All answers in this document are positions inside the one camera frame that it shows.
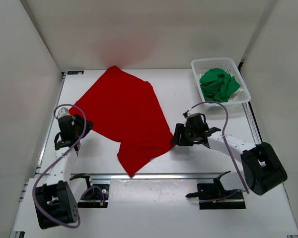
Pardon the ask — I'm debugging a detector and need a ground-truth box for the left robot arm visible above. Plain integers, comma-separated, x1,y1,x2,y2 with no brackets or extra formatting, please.
32,114,94,230

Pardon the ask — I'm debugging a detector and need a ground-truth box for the white plastic basket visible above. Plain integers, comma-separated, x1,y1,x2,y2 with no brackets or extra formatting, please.
191,57,251,108

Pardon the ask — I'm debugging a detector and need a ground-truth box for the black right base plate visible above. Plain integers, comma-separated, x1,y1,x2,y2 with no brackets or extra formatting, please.
185,171,246,210

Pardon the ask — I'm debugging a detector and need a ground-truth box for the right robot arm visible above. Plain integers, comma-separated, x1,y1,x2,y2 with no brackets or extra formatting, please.
171,113,288,195

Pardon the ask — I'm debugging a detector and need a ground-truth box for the aluminium rail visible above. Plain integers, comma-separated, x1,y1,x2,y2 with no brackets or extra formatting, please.
37,171,249,181

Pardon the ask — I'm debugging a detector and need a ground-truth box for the white cloth in basket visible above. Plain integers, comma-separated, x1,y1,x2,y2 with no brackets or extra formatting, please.
228,87,244,102

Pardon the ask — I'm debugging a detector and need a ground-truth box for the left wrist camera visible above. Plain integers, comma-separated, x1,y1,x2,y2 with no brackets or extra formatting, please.
55,107,70,119

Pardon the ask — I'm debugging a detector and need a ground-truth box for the green t shirt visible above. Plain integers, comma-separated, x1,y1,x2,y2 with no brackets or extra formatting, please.
199,68,240,103

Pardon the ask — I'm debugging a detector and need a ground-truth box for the red t shirt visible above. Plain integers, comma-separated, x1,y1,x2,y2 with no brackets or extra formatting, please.
70,66,173,177

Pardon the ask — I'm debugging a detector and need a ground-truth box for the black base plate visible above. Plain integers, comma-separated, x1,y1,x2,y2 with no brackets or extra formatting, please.
70,174,110,208
185,171,246,210

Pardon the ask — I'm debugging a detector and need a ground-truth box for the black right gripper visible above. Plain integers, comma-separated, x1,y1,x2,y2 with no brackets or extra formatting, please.
171,123,198,147

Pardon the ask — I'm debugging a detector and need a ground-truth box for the small label sticker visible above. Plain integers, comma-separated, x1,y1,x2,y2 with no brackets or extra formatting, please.
67,70,84,75

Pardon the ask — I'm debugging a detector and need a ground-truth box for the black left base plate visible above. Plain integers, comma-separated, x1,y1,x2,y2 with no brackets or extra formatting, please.
70,174,110,208

